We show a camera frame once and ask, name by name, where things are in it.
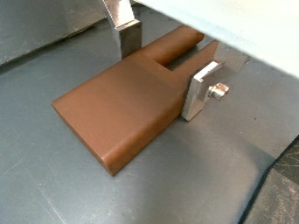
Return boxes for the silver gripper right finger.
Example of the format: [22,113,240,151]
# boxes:
[181,41,248,121]

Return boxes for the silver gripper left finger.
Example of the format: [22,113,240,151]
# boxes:
[101,0,142,59]

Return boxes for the brown square-circle object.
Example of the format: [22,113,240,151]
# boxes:
[52,25,219,174]

